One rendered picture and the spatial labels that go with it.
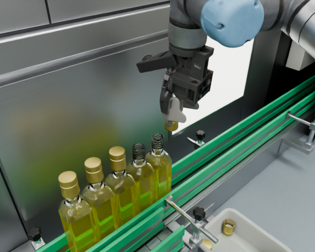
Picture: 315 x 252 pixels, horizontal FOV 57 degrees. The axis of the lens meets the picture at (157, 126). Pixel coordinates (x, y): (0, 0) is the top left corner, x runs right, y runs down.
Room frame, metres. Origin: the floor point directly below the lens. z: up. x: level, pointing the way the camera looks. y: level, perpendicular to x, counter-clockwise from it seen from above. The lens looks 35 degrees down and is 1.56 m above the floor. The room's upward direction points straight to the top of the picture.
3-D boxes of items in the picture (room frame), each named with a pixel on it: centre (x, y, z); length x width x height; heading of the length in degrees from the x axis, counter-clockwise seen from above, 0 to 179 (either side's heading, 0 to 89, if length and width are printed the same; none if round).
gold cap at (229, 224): (0.56, -0.22, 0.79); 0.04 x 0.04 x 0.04
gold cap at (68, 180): (0.40, 0.17, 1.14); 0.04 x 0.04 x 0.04
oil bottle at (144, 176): (0.52, 0.04, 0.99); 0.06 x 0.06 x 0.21; 42
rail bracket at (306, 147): (0.89, -0.56, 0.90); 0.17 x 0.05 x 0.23; 42
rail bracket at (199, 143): (0.77, -0.13, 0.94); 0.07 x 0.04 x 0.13; 42
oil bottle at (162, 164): (0.56, 0.00, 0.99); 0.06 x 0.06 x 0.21; 43
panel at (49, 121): (0.75, -0.01, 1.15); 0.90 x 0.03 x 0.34; 132
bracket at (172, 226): (0.48, -0.07, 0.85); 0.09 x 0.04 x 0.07; 42
